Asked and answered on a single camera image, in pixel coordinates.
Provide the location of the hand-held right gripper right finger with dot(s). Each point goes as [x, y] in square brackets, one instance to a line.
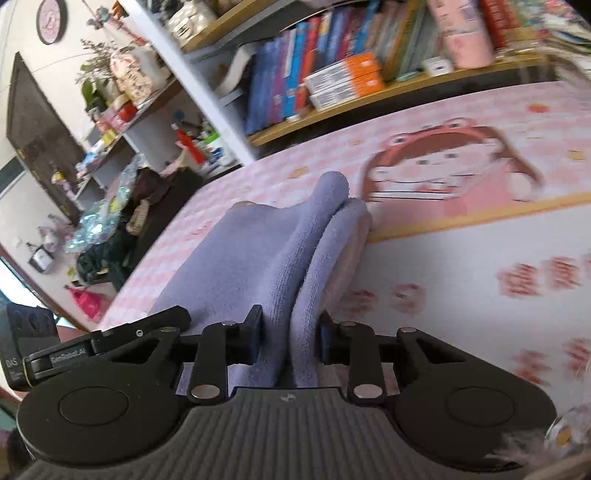
[325, 341]

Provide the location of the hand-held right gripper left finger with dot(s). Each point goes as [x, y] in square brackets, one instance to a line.
[251, 337]

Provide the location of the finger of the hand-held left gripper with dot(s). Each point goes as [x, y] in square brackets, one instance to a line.
[138, 325]

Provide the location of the purple and brown sweater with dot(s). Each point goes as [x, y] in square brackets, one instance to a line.
[249, 258]

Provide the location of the pink bag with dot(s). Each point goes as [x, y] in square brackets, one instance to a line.
[87, 303]

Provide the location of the dark green clothing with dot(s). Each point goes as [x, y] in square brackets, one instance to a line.
[106, 261]

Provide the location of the iridescent plastic bag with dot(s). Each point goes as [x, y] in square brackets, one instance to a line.
[101, 207]

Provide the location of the brown suede pouch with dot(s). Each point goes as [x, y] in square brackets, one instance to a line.
[154, 184]

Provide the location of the white open side shelf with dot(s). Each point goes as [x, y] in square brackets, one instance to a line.
[147, 138]

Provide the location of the white plastic jar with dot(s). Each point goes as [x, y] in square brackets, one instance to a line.
[221, 150]

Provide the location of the dark wooden door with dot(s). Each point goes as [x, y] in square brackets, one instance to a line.
[41, 138]

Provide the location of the red round doll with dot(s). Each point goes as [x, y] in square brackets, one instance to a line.
[128, 114]

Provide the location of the white wooden bookshelf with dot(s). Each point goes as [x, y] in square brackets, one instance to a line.
[323, 121]

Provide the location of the grey fur pompom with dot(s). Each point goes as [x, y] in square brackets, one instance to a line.
[521, 454]

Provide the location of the green plant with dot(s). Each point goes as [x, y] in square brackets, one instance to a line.
[94, 94]

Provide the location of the white cartoon ornament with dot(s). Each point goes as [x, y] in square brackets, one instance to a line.
[136, 74]

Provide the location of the row of slanted children's books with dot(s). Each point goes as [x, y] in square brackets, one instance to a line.
[277, 83]

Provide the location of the clear crystal ball charm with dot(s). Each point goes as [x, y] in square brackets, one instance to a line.
[568, 434]

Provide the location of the thick black-cover book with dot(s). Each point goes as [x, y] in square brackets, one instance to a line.
[235, 74]

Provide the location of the dried flower bouquet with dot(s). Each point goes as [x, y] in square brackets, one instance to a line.
[99, 57]

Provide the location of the white charger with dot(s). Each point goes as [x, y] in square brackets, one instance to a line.
[437, 66]

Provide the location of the cream quilted handbag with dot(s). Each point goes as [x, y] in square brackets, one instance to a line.
[191, 18]

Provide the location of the pink sticker tumbler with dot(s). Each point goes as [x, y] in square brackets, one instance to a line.
[461, 37]

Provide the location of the row of red spine books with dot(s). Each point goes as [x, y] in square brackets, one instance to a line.
[498, 18]

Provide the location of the round wall clock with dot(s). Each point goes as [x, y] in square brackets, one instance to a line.
[51, 21]

